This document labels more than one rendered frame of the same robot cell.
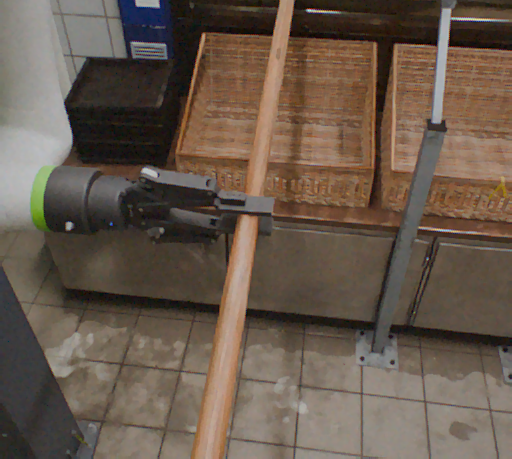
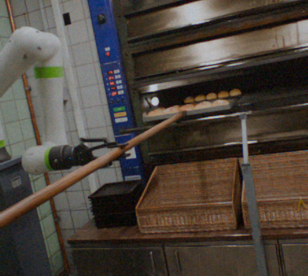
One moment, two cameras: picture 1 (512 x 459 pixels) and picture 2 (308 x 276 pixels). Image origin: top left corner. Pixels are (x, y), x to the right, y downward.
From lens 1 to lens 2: 81 cm
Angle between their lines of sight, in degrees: 39
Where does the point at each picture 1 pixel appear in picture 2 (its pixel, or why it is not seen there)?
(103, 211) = (67, 153)
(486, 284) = not seen: outside the picture
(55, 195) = (52, 150)
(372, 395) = not seen: outside the picture
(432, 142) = (245, 172)
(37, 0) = (57, 95)
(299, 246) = (205, 259)
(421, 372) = not seen: outside the picture
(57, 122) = (62, 141)
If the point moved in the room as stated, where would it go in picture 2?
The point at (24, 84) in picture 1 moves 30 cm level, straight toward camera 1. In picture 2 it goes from (51, 124) to (47, 130)
